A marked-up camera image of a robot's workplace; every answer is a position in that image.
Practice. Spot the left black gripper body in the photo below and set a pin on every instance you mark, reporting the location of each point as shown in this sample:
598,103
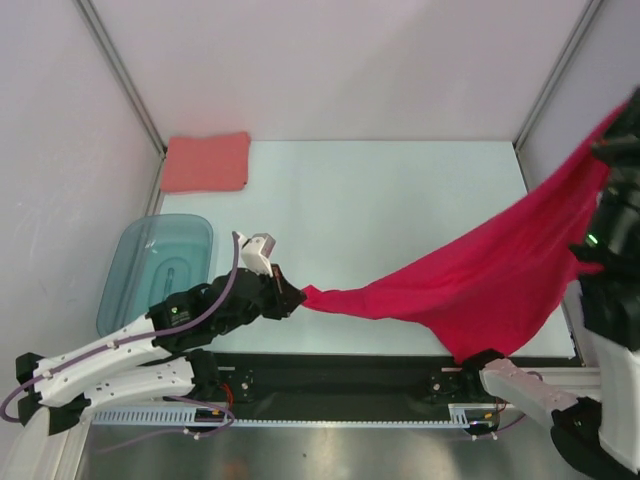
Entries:
270,303

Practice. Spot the red t shirt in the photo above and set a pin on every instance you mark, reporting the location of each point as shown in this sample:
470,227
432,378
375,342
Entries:
495,286

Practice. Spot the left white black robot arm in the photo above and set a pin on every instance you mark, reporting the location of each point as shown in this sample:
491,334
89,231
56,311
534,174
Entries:
160,354

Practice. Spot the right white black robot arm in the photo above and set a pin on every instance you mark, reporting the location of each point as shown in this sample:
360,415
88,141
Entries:
599,438

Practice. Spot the teal transparent plastic bin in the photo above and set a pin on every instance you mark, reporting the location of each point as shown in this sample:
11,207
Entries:
156,256

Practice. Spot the folded salmon pink t shirt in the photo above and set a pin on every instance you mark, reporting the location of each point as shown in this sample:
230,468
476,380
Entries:
218,163

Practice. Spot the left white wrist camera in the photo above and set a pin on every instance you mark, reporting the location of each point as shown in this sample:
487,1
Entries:
255,252

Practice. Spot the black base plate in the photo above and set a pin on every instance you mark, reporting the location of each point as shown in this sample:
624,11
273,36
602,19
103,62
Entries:
348,386

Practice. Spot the white slotted cable duct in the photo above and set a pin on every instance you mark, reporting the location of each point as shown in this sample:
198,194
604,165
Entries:
453,416

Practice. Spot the left aluminium frame post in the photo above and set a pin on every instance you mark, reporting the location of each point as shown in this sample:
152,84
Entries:
96,27

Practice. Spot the aluminium frame post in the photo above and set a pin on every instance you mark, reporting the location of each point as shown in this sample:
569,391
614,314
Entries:
579,32
96,27

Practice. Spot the right aluminium frame post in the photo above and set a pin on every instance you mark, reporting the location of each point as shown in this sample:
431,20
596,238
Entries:
579,32

